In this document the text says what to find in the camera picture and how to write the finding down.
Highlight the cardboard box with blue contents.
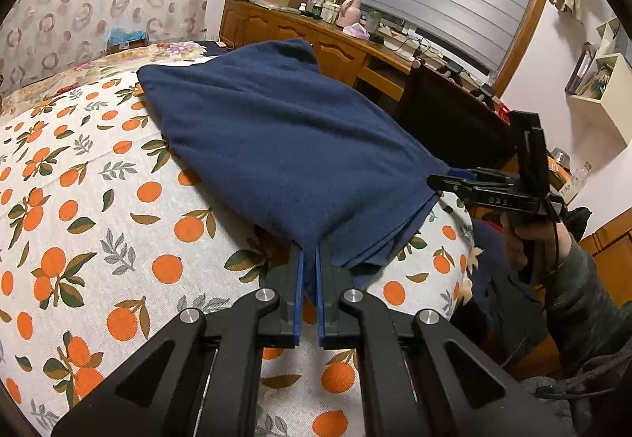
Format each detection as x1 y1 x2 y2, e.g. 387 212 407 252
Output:
106 27 149 53

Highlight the navy t-shirt with orange print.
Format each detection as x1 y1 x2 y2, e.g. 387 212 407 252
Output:
137 38 451 280

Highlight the person's right hand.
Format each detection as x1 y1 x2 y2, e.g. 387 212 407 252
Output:
501 212 574 272

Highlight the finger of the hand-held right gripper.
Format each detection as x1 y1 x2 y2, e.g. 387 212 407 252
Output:
447 168 517 185
427 175 519 209

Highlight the white wall shelf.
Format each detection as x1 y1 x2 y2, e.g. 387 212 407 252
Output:
564 17 632 146

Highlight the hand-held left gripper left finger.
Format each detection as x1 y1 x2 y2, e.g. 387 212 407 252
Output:
51 244 304 437

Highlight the dark cloth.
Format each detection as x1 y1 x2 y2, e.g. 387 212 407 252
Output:
444 222 561 369

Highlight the navy cloth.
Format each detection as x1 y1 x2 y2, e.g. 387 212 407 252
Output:
200 41 238 60

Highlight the person's right forearm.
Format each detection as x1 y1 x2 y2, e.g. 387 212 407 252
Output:
540 234 632 379

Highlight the floral blanket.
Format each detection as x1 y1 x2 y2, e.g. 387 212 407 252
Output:
0 41 208 114

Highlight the pink kettle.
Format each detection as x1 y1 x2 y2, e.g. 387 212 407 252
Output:
336 0 360 28

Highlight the white bed sheet, orange fruit print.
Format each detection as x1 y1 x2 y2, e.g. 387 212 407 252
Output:
0 66 475 437

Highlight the wooden cabinet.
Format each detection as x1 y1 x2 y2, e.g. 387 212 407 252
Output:
218 0 509 122

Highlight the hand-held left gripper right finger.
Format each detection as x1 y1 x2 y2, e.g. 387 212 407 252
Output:
315 243 568 437

